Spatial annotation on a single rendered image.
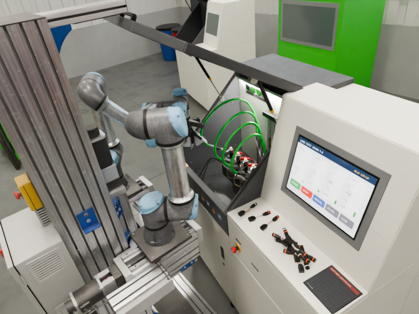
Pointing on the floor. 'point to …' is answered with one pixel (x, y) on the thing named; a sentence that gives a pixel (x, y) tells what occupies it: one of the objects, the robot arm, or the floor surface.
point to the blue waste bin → (169, 54)
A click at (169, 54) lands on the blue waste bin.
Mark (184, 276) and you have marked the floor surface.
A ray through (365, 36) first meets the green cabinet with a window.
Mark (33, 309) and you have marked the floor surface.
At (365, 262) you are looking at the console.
